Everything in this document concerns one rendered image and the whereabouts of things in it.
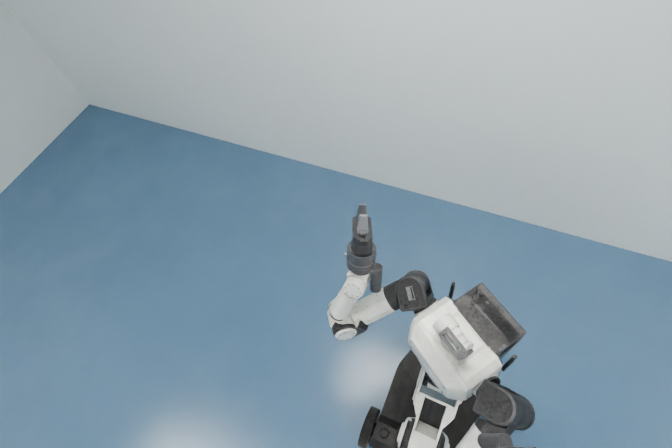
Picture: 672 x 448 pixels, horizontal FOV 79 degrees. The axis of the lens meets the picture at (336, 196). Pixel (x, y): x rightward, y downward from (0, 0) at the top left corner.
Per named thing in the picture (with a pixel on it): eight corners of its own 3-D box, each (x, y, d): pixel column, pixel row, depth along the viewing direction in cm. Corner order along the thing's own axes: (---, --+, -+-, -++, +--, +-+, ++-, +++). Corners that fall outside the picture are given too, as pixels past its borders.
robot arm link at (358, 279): (353, 245, 130) (352, 271, 136) (339, 266, 122) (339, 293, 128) (387, 254, 126) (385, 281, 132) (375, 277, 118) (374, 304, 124)
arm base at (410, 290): (395, 280, 152) (420, 264, 149) (414, 311, 149) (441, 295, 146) (385, 288, 138) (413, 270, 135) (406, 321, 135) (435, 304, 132)
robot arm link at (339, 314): (336, 282, 138) (319, 312, 150) (342, 309, 131) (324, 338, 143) (364, 282, 142) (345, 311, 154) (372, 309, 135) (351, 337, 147)
